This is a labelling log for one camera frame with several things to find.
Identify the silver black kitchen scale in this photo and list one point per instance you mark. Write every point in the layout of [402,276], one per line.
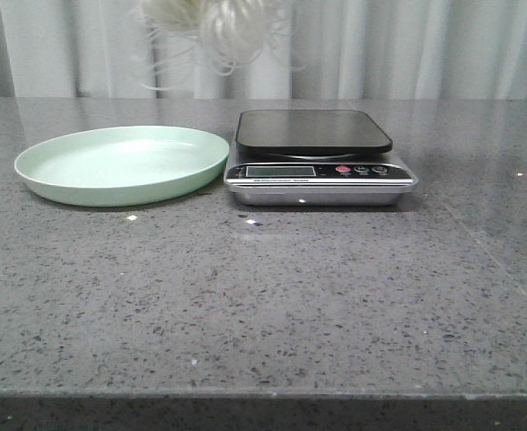
[336,158]

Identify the white vermicelli bundle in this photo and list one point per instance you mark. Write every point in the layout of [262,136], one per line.
[217,49]

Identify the white pleated curtain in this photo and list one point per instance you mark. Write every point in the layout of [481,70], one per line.
[421,50]

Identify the light green plastic plate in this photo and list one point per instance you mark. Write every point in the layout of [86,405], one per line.
[122,166]

